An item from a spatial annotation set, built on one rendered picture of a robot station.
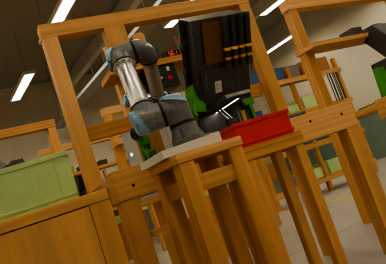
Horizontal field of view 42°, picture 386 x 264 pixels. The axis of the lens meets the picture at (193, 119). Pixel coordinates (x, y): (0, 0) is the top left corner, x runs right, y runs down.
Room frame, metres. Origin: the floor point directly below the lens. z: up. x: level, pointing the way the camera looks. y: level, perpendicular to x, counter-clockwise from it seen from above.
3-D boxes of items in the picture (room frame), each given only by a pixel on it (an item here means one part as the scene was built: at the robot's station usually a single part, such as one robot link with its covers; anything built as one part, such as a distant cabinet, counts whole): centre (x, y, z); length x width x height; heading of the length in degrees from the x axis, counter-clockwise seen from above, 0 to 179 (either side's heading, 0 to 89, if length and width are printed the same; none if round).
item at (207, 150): (2.22, 0.05, 0.83); 0.32 x 0.32 x 0.04; 28
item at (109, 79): (3.23, 0.02, 1.52); 0.90 x 0.25 x 0.04; 115
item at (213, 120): (3.17, -0.13, 1.07); 0.30 x 0.18 x 0.34; 115
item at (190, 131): (2.22, 0.05, 0.94); 0.15 x 0.15 x 0.10
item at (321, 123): (2.74, -0.20, 0.82); 1.50 x 0.14 x 0.15; 115
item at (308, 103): (8.74, -1.67, 1.14); 2.45 x 0.55 x 2.28; 122
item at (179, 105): (2.22, 0.06, 1.06); 0.13 x 0.12 x 0.14; 98
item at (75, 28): (3.27, 0.04, 1.89); 1.50 x 0.09 x 0.09; 115
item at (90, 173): (3.27, 0.04, 1.36); 1.49 x 0.09 x 0.97; 115
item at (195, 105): (2.91, -0.04, 1.17); 0.13 x 0.12 x 0.20; 115
